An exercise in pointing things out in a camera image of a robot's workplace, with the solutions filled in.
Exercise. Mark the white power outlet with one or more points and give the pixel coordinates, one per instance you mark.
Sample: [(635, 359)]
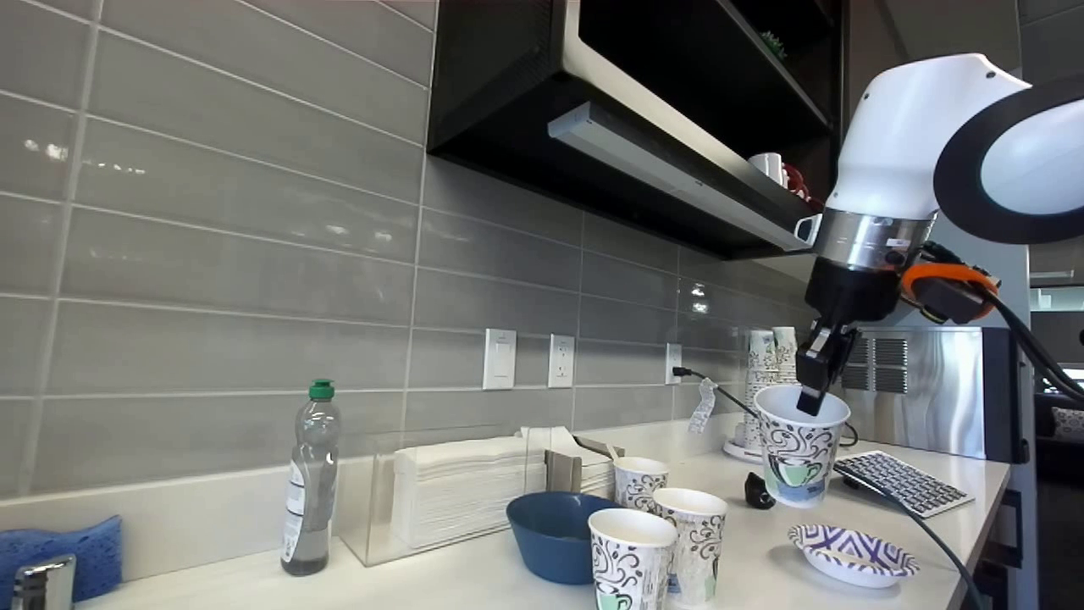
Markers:
[(561, 359)]

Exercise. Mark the chrome faucet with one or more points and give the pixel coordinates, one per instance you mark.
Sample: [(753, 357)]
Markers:
[(37, 581)]

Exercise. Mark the clear bottle with green cap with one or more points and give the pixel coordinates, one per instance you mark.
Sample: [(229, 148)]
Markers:
[(309, 484)]

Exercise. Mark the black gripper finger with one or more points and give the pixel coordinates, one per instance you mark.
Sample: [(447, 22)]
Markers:
[(846, 345), (815, 372)]

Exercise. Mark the white outlet with plug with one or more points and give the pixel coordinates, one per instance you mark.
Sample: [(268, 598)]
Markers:
[(670, 359)]

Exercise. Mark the white mug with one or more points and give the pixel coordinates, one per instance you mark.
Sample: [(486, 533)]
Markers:
[(770, 167)]

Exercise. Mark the gray napkin holder box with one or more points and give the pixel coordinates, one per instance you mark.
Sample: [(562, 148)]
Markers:
[(570, 467)]

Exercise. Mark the dark upper cabinet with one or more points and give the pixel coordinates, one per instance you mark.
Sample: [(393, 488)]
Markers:
[(496, 69)]

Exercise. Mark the stainless steel appliance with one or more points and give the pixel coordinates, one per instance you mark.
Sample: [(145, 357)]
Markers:
[(950, 385)]

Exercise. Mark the small black object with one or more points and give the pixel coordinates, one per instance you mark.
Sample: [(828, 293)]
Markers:
[(761, 493)]

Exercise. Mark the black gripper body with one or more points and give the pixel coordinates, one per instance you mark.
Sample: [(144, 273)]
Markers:
[(846, 296)]

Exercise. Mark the blue sponge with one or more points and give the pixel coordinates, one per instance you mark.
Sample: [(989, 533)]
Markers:
[(54, 542)]

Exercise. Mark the white light switch plate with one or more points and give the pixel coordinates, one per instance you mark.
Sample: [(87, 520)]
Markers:
[(500, 357)]

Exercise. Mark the blue patterned paper plate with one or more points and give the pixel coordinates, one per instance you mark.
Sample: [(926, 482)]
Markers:
[(851, 554)]

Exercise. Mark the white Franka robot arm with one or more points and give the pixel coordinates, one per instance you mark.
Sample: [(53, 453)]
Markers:
[(903, 135)]

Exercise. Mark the blue bowl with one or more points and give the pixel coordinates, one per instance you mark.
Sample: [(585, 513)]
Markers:
[(545, 539)]

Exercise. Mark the checkered calibration board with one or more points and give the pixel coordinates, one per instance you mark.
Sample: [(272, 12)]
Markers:
[(903, 482)]

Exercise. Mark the tall stack of paper cups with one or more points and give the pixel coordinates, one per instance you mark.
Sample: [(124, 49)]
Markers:
[(787, 351), (761, 385)]

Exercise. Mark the patterned paper cup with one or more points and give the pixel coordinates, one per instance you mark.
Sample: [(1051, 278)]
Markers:
[(638, 484), (797, 457), (626, 565), (697, 546)]

